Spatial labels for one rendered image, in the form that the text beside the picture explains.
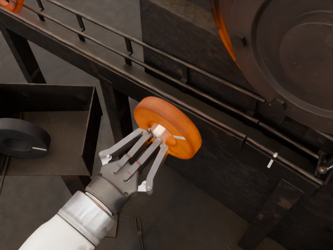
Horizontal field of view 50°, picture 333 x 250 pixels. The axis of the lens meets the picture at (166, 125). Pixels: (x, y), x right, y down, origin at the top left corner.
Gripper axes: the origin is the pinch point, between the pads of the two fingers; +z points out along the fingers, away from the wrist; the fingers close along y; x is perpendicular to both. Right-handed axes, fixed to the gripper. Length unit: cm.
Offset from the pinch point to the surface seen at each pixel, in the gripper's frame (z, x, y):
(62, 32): 20, -27, -61
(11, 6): 17, -24, -82
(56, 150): -13.4, -23.5, -28.0
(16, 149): -19.9, -19.1, -34.0
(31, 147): -17.5, -17.0, -29.8
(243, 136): 14.4, -13.8, 11.6
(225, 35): 15.5, 13.4, 2.4
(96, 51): 20, -26, -44
